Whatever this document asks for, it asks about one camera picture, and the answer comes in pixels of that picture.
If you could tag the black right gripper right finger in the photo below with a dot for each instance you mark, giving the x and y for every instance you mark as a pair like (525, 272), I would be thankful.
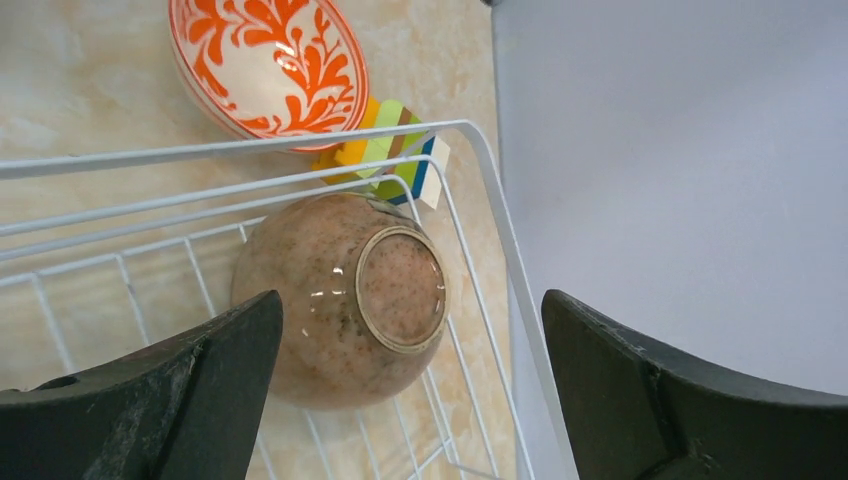
(637, 408)

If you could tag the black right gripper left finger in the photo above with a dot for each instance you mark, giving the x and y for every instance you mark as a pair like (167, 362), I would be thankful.
(187, 407)

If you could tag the brown speckled bowl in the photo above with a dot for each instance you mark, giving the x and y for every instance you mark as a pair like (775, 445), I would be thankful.
(364, 298)

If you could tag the orange patterned bowl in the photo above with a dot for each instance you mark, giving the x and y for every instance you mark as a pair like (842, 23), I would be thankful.
(266, 69)

